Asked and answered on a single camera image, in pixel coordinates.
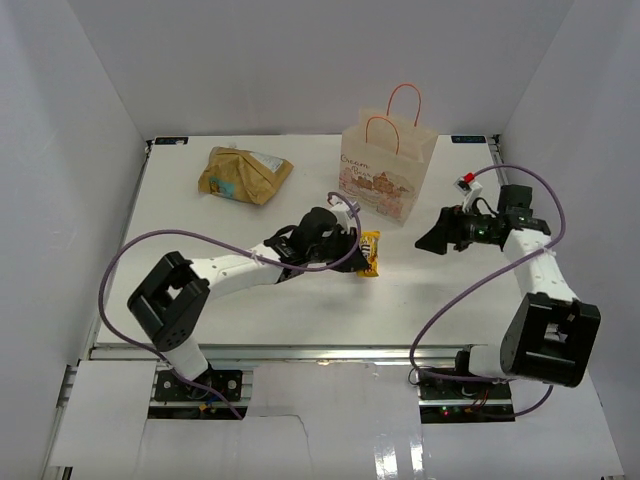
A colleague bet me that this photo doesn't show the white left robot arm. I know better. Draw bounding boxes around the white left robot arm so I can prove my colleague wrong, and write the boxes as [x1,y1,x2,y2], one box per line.
[127,202,367,399]

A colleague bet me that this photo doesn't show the blue left corner label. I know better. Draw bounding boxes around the blue left corner label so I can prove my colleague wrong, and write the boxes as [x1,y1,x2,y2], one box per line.
[153,136,189,146]

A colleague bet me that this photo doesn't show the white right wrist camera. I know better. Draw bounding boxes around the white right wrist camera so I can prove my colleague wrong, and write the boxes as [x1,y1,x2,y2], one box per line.
[454,172,483,213]

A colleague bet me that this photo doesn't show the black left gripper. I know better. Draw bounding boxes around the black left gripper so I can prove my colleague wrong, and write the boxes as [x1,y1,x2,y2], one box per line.
[307,226,369,274]

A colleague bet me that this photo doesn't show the blue right corner label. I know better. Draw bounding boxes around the blue right corner label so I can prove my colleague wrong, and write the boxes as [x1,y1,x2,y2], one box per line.
[451,135,487,144]

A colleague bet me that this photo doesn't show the cream paper bag orange handles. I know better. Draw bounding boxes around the cream paper bag orange handles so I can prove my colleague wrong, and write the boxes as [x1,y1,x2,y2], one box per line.
[339,83,439,226]

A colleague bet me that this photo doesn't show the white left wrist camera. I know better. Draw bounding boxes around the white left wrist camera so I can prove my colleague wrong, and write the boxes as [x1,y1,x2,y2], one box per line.
[328,196,360,232]

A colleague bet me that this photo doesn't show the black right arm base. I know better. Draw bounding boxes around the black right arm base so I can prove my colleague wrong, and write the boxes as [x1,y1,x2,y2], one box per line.
[407,368,515,425]

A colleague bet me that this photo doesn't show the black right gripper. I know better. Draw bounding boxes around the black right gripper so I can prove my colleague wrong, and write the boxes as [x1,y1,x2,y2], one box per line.
[416,201,499,255]

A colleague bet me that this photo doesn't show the blue corner label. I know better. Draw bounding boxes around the blue corner label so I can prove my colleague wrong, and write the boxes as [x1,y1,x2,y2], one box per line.
[451,135,487,144]
[153,136,189,146]

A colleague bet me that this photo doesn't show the brown paper snack pouch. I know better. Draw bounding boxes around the brown paper snack pouch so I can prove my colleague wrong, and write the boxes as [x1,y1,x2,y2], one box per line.
[198,146,294,205]

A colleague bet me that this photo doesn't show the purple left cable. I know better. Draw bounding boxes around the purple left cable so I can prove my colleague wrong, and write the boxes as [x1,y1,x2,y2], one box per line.
[97,192,362,420]

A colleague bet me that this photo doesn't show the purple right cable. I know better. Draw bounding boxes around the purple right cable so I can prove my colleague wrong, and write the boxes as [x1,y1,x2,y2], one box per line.
[408,163,568,419]

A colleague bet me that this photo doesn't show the purple cable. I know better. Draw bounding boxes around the purple cable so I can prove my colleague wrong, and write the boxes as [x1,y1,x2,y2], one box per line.
[408,163,568,419]
[97,192,362,420]

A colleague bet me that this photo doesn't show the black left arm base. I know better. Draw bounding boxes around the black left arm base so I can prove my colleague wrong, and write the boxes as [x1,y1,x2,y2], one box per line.
[152,370,244,407]

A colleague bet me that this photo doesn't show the aluminium front rail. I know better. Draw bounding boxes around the aluminium front rail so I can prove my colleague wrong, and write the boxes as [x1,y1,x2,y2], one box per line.
[88,344,476,362]

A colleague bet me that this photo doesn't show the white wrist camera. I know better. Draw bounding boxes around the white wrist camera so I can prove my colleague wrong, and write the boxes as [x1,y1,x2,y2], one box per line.
[454,172,483,213]
[328,196,360,232]

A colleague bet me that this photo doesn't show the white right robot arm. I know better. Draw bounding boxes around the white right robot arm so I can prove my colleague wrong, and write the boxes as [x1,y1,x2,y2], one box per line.
[416,179,601,399]

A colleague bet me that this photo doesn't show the yellow M&M's packet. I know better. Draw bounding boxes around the yellow M&M's packet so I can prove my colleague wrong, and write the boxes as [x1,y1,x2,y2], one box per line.
[357,231,380,278]

